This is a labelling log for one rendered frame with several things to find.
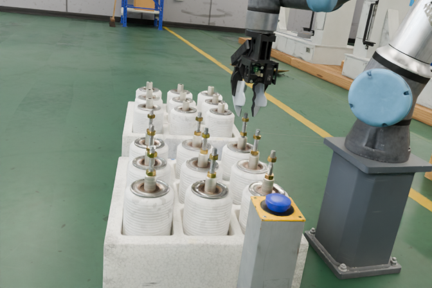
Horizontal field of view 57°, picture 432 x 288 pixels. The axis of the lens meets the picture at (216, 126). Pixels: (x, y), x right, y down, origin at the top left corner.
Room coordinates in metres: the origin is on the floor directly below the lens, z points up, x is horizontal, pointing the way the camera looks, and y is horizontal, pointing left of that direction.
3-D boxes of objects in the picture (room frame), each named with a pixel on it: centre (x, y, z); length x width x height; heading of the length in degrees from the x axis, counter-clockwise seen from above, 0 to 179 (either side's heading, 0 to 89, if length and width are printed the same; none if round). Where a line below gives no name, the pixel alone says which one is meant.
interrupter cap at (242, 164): (0.85, -0.10, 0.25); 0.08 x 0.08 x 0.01
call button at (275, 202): (0.56, -0.11, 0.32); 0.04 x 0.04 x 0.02
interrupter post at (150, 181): (0.69, 0.11, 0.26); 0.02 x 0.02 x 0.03
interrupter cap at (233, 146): (0.96, -0.07, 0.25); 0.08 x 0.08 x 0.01
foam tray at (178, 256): (0.83, 0.02, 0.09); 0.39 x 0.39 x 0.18; 11
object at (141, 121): (1.23, 0.22, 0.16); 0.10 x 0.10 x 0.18
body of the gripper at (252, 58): (0.94, -0.08, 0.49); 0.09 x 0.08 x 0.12; 19
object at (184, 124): (1.25, 0.11, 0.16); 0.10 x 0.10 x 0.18
